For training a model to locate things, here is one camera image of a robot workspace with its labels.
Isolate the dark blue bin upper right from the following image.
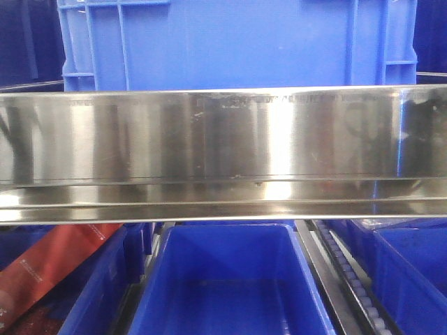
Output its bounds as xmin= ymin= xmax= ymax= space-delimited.
xmin=413 ymin=0 xmax=446 ymax=84

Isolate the red foil package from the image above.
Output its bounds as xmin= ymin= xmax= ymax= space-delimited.
xmin=1 ymin=223 xmax=121 ymax=332

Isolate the dark blue bin upper left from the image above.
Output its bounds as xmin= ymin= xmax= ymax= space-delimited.
xmin=1 ymin=1 xmax=65 ymax=88

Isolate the stainless steel shelf front beam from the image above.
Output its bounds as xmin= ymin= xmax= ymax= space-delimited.
xmin=1 ymin=84 xmax=446 ymax=225

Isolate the blue bin lower right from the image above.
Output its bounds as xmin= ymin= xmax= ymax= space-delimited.
xmin=325 ymin=218 xmax=446 ymax=334

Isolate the blue bin lower left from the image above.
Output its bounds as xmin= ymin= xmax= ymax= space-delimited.
xmin=1 ymin=223 xmax=153 ymax=334

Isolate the dark blue bin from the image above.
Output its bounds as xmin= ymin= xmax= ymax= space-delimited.
xmin=1 ymin=1 xmax=65 ymax=88
xmin=413 ymin=0 xmax=446 ymax=84

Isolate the blue bin lower centre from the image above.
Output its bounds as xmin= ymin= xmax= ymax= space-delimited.
xmin=129 ymin=224 xmax=335 ymax=334

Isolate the white roller track rail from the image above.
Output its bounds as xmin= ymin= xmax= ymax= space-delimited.
xmin=310 ymin=220 xmax=401 ymax=334

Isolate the steel divider rail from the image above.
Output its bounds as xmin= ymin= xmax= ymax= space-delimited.
xmin=295 ymin=220 xmax=363 ymax=334

